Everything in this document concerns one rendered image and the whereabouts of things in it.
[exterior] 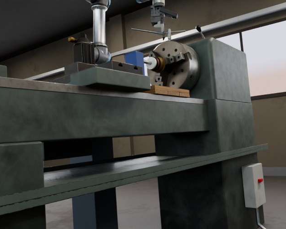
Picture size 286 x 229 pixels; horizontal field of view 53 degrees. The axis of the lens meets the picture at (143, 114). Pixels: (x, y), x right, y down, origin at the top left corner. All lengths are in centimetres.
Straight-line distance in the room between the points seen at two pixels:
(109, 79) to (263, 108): 366
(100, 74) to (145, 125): 35
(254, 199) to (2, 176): 154
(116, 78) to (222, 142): 89
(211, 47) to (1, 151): 135
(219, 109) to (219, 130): 13
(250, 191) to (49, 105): 142
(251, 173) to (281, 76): 272
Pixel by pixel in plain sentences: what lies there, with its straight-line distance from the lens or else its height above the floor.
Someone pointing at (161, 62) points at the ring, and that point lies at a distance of 164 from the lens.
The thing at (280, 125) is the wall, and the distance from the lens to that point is 448.
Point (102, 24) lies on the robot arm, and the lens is 213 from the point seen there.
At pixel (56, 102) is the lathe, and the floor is 80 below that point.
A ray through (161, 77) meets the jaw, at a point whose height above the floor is 101.
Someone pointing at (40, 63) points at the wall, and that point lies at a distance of 764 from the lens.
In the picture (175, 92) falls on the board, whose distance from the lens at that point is 144.
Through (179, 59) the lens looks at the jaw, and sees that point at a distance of 166.
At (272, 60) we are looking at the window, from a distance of 457.
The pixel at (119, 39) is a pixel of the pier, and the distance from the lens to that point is 578.
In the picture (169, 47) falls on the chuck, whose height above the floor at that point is 119.
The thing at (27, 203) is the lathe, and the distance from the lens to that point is 76.
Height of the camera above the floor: 67
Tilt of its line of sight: 5 degrees up
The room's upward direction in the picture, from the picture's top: 4 degrees counter-clockwise
